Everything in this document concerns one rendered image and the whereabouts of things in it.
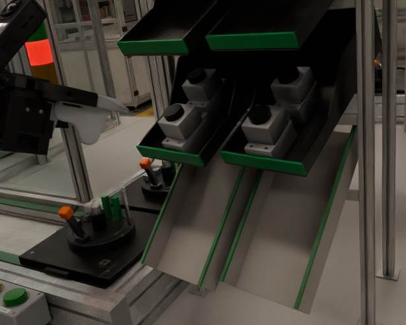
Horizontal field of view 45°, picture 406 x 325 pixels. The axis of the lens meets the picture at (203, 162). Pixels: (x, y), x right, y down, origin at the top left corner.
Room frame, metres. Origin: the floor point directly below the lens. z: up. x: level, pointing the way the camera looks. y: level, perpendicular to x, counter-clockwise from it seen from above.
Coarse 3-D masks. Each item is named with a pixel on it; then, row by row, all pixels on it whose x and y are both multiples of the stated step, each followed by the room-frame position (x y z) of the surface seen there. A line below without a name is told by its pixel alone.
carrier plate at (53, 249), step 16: (112, 208) 1.03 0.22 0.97; (144, 224) 0.93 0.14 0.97; (48, 240) 0.92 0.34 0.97; (64, 240) 0.91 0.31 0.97; (144, 240) 0.86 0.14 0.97; (32, 256) 0.86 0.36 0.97; (48, 256) 0.85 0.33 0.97; (64, 256) 0.84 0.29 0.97; (80, 256) 0.83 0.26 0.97; (96, 256) 0.82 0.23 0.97; (112, 256) 0.81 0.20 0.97; (128, 256) 0.81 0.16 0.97; (80, 272) 0.77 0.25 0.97; (96, 272) 0.76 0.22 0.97; (112, 272) 0.76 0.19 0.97
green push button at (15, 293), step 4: (16, 288) 0.74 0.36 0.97; (20, 288) 0.74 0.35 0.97; (8, 292) 0.74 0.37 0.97; (12, 292) 0.73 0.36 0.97; (16, 292) 0.73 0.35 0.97; (20, 292) 0.73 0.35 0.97; (24, 292) 0.73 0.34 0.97; (4, 296) 0.73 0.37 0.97; (8, 296) 0.72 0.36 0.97; (12, 296) 0.72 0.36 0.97; (16, 296) 0.72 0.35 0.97; (20, 296) 0.72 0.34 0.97; (24, 296) 0.72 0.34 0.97; (4, 300) 0.71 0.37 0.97; (8, 300) 0.71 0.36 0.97; (12, 300) 0.71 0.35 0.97; (16, 300) 0.71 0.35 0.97; (20, 300) 0.71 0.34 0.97; (8, 304) 0.71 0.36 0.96; (12, 304) 0.71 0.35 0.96; (16, 304) 0.71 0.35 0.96
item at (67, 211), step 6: (72, 204) 0.86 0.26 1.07; (60, 210) 0.84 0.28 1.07; (66, 210) 0.83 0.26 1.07; (72, 210) 0.84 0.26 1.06; (60, 216) 0.83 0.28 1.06; (66, 216) 0.82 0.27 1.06; (72, 216) 0.84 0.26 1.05; (72, 222) 0.84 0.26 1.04; (72, 228) 0.85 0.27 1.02; (78, 228) 0.84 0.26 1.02; (78, 234) 0.85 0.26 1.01; (84, 234) 0.85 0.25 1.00
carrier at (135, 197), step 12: (156, 168) 1.16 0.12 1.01; (168, 168) 1.10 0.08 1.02; (144, 180) 1.12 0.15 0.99; (168, 180) 1.10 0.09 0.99; (120, 192) 1.12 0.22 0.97; (132, 192) 1.11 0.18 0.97; (144, 192) 1.08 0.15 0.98; (156, 192) 1.05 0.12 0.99; (120, 204) 1.05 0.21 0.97; (132, 204) 1.04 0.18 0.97; (144, 204) 1.03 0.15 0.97; (156, 204) 1.02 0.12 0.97
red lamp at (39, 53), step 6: (30, 42) 1.09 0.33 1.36; (36, 42) 1.08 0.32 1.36; (42, 42) 1.08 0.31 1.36; (48, 42) 1.10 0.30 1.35; (30, 48) 1.08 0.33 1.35; (36, 48) 1.08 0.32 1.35; (42, 48) 1.08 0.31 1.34; (48, 48) 1.10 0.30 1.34; (30, 54) 1.08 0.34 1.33; (36, 54) 1.08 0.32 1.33; (42, 54) 1.08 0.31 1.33; (48, 54) 1.09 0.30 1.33; (30, 60) 1.09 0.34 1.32; (36, 60) 1.08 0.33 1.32; (42, 60) 1.08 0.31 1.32; (48, 60) 1.09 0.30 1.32
